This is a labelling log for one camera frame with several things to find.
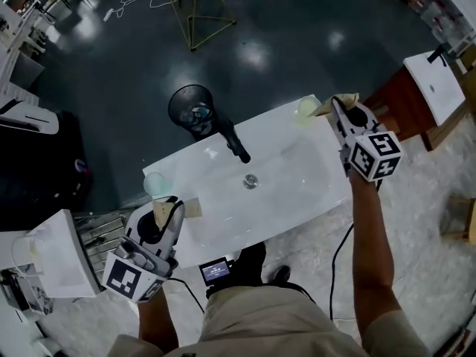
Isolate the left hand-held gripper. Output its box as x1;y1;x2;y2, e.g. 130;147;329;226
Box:
100;196;186;304

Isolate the white sink vanity dark frame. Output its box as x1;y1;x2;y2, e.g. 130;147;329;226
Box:
142;94;354;269

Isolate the clear plastic cup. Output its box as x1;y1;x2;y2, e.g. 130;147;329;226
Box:
293;94;323;126
143;171;174;200

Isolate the white rectangular basin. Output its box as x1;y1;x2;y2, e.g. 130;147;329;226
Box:
25;208;103;299

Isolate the person's left black shoe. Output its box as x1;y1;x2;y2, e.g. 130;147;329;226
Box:
241;242;268;271

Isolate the chrome slatted rack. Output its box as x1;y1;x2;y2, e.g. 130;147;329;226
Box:
72;212;129;274

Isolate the person's right black shoe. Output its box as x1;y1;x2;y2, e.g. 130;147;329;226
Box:
269;265;292;284

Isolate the person's black shoe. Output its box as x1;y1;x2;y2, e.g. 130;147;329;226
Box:
241;242;268;271
269;265;292;284

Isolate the black sink faucet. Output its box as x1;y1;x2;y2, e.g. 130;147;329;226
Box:
215;117;252;164

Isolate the white appliance black trim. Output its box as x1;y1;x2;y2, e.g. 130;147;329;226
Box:
0;98;60;135

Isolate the small black faucet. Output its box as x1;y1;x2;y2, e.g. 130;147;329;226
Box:
426;45;447;66

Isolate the small black monitor screen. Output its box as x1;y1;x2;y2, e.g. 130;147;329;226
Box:
199;257;234;288

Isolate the marble pattern vanity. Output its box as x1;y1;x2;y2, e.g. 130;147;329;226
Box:
0;264;55;315

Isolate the person's beige shirt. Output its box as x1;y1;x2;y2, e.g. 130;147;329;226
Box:
107;284;428;357

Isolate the person's right forearm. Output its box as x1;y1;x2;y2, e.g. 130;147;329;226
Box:
349;171;405;353

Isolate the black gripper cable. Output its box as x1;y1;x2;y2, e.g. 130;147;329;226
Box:
169;277;205;314
329;223;354;321

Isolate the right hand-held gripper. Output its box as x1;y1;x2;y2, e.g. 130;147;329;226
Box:
330;97;405;182

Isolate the wooden vanity white basin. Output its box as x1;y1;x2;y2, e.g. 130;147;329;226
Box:
362;50;468;152

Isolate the person's left forearm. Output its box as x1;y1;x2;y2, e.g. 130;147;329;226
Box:
137;286;179;355

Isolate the black cabinet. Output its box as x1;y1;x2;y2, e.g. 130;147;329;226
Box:
0;109;94;232

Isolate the black mesh waste bin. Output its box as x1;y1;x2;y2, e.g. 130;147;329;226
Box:
167;83;216;143

